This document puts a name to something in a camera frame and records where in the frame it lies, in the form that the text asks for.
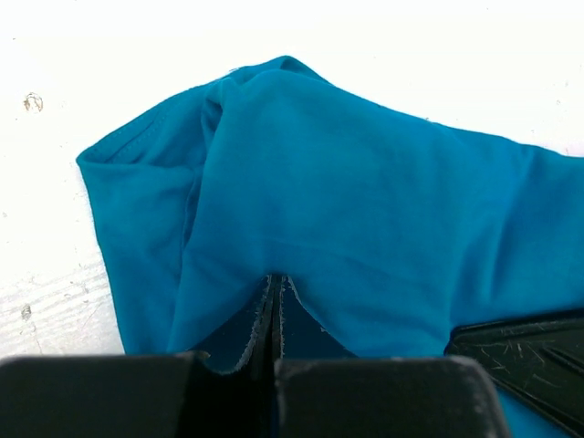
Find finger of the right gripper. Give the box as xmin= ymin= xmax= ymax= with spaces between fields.
xmin=444 ymin=308 xmax=583 ymax=436

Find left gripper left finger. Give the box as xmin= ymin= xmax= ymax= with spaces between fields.
xmin=191 ymin=275 xmax=276 ymax=375

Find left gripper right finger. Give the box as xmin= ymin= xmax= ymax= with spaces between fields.
xmin=273 ymin=276 xmax=356 ymax=360

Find blue t shirt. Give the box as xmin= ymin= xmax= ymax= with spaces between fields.
xmin=77 ymin=57 xmax=583 ymax=437

